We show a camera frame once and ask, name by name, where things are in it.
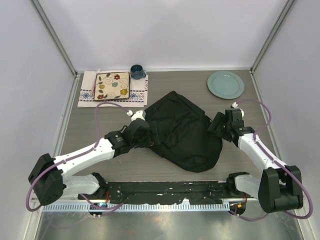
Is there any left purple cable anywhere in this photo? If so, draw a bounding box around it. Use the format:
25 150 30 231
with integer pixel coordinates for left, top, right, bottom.
25 101 133 217

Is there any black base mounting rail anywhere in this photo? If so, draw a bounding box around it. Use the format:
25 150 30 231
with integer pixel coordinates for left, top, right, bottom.
77 181 247 205

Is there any black student backpack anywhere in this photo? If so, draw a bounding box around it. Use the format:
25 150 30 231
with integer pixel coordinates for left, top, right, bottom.
145 91 223 173

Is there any white patterned cloth mat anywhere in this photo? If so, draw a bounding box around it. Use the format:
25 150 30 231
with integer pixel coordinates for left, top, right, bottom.
77 70 149 108

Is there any light teal round plate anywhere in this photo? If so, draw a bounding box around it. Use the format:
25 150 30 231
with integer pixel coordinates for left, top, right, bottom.
207 70 245 100

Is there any dark blue ceramic cup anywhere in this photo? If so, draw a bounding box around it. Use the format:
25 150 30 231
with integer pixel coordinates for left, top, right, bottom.
130 64 146 80

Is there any purple cable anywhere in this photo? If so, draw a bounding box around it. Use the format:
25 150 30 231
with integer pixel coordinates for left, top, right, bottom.
228 98 314 222
25 101 133 217

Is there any floral square ceramic plate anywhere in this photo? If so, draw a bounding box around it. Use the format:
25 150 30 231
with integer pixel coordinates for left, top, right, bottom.
94 72 130 102

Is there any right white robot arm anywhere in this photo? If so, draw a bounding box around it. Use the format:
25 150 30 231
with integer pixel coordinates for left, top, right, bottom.
208 108 304 213

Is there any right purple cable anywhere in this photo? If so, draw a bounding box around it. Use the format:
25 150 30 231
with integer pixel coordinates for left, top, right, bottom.
228 98 314 222

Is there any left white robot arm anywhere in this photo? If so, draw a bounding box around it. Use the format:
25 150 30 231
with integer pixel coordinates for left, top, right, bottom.
28 118 159 206

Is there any white slotted cable duct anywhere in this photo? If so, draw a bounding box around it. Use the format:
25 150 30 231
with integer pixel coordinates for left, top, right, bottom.
43 201 230 213

